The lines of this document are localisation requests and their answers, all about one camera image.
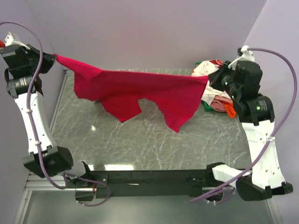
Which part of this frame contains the orange t shirt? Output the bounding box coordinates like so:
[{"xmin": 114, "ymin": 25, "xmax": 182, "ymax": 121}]
[{"xmin": 223, "ymin": 102, "xmax": 237, "ymax": 119}]

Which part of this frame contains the magenta red t shirt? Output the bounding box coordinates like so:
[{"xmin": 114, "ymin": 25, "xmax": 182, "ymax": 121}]
[{"xmin": 57, "ymin": 55, "xmax": 208, "ymax": 132}]

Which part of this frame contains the pink t shirt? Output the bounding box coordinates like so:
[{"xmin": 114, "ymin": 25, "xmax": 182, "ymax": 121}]
[{"xmin": 210, "ymin": 95, "xmax": 233, "ymax": 112}]

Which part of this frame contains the green plastic laundry basket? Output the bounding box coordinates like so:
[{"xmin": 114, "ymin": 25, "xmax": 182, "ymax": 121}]
[{"xmin": 195, "ymin": 61, "xmax": 213, "ymax": 112}]

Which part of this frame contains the black base beam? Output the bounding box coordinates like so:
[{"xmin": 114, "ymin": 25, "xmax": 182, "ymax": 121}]
[{"xmin": 65, "ymin": 169, "xmax": 232, "ymax": 201}]

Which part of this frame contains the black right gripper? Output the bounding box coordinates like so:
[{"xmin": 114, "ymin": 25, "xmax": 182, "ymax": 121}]
[{"xmin": 208, "ymin": 61, "xmax": 241, "ymax": 101}]

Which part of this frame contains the red white printed t shirt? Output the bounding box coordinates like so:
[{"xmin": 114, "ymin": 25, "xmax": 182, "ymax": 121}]
[{"xmin": 209, "ymin": 59, "xmax": 223, "ymax": 67}]

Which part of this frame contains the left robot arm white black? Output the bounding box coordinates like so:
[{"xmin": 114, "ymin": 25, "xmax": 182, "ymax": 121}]
[{"xmin": 0, "ymin": 44, "xmax": 93, "ymax": 188}]

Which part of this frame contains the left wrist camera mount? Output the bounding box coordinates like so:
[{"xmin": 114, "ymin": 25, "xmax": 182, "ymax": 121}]
[{"xmin": 4, "ymin": 32, "xmax": 30, "ymax": 49}]

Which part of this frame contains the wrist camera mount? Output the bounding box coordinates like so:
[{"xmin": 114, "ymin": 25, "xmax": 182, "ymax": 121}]
[
  {"xmin": 228, "ymin": 45, "xmax": 255, "ymax": 70},
  {"xmin": 4, "ymin": 32, "xmax": 30, "ymax": 49}
]

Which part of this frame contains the aluminium rail frame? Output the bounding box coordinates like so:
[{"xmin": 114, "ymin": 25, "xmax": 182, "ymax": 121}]
[{"xmin": 14, "ymin": 69, "xmax": 281, "ymax": 224}]

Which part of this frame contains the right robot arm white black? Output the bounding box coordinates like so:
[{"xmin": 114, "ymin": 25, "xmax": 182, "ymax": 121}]
[{"xmin": 208, "ymin": 61, "xmax": 293, "ymax": 201}]

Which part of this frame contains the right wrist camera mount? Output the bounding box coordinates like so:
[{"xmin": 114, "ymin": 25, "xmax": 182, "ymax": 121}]
[{"xmin": 228, "ymin": 45, "xmax": 255, "ymax": 70}]

